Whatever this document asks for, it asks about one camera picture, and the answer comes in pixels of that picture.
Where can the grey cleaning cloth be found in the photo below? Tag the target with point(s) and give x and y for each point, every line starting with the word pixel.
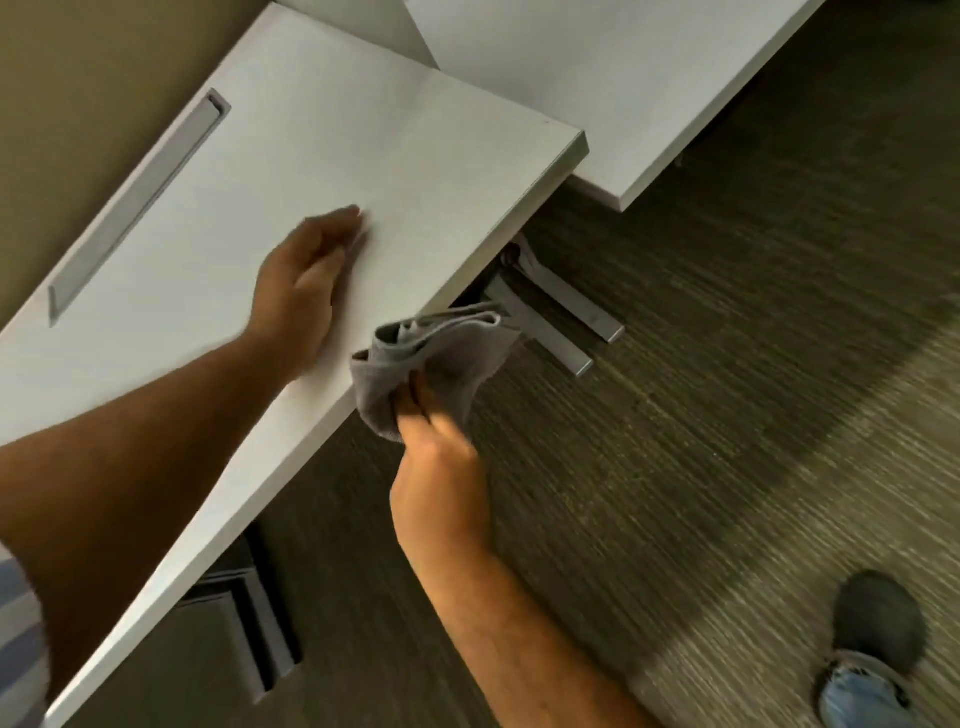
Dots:
pixel 442 360

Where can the striped shirt sleeve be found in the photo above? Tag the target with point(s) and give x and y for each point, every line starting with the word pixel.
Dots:
pixel 21 645

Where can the person's left thumb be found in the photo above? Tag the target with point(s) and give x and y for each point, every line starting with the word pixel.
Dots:
pixel 330 276

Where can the person's right forearm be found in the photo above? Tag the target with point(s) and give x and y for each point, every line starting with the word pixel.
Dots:
pixel 517 645

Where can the person's right hand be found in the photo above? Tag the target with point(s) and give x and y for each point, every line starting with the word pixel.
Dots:
pixel 442 487

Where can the person's left hand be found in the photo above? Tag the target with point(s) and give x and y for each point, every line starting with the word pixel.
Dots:
pixel 296 289

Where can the person's right thumb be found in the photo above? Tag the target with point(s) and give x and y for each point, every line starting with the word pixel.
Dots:
pixel 415 397

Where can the dark grey desk base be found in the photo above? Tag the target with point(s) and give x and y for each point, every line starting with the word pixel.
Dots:
pixel 240 622

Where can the person's left forearm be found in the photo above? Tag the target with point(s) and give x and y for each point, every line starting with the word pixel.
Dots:
pixel 127 480

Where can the blue jeans leg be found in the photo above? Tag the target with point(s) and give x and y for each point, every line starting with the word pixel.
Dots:
pixel 859 694

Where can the grey metal desk foot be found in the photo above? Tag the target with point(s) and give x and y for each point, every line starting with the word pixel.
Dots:
pixel 544 334
pixel 574 300

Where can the dark grey shoe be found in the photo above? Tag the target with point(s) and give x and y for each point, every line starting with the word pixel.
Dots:
pixel 881 619

